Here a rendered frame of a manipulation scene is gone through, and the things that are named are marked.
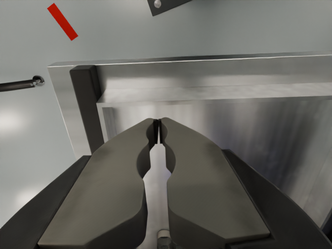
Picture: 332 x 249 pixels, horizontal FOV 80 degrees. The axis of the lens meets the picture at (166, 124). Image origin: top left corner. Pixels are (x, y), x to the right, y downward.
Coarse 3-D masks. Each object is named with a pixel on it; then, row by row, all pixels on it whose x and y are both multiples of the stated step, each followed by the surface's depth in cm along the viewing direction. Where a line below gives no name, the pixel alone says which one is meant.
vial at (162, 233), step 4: (160, 232) 30; (164, 232) 30; (168, 232) 30; (160, 236) 30; (164, 236) 30; (168, 236) 30; (160, 240) 29; (164, 240) 29; (168, 240) 29; (160, 244) 29; (164, 244) 29; (168, 244) 29; (160, 248) 28; (164, 248) 28; (168, 248) 28
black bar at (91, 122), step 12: (72, 72) 17; (84, 72) 17; (96, 72) 19; (84, 84) 18; (96, 84) 18; (84, 96) 18; (96, 96) 18; (84, 108) 19; (96, 108) 19; (84, 120) 19; (96, 120) 19; (96, 132) 20; (96, 144) 21
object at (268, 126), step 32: (128, 96) 18; (160, 96) 18; (192, 96) 18; (224, 96) 17; (256, 96) 17; (288, 96) 17; (320, 96) 17; (192, 128) 22; (224, 128) 22; (256, 128) 22; (288, 128) 22; (320, 128) 23; (160, 160) 24; (256, 160) 25; (288, 160) 25; (320, 160) 25; (160, 192) 27; (288, 192) 27; (320, 192) 26; (160, 224) 30; (320, 224) 26
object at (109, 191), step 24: (144, 120) 11; (120, 144) 9; (144, 144) 9; (96, 168) 8; (120, 168) 8; (144, 168) 9; (72, 192) 7; (96, 192) 7; (120, 192) 7; (144, 192) 7; (72, 216) 6; (96, 216) 6; (120, 216) 6; (144, 216) 7; (48, 240) 5; (72, 240) 5; (96, 240) 5; (120, 240) 6
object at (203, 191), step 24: (168, 120) 11; (168, 144) 9; (192, 144) 9; (168, 168) 10; (192, 168) 8; (216, 168) 8; (168, 192) 7; (192, 192) 7; (216, 192) 7; (240, 192) 7; (168, 216) 7; (192, 216) 6; (216, 216) 6; (240, 216) 6; (192, 240) 6; (216, 240) 5; (240, 240) 5
